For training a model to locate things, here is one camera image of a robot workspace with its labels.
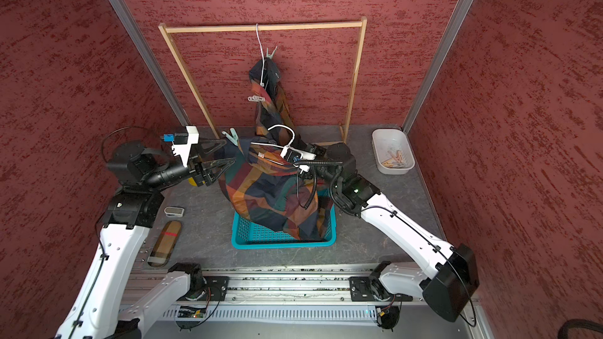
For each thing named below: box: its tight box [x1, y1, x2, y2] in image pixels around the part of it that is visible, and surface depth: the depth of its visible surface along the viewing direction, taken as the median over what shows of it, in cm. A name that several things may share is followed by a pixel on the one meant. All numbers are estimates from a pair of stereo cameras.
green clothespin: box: [221, 127, 239, 146], surface depth 67 cm
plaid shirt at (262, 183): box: [218, 137, 333, 241], surface depth 72 cm
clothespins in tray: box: [380, 149, 407, 168], surface depth 109 cm
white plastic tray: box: [371, 127, 416, 175], surface depth 113 cm
